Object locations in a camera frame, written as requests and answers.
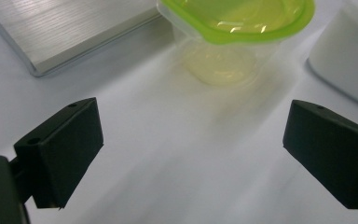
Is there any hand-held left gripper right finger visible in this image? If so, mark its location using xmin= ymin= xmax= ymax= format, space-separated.
xmin=282 ymin=99 xmax=358 ymax=211

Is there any white lidded storage box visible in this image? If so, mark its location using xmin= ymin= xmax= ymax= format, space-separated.
xmin=306 ymin=0 xmax=358 ymax=113

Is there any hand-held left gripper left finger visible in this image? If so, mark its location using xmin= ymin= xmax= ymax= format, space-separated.
xmin=13 ymin=97 xmax=104 ymax=210

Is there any white wire rack with shelves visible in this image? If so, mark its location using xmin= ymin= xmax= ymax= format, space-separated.
xmin=0 ymin=0 xmax=166 ymax=78

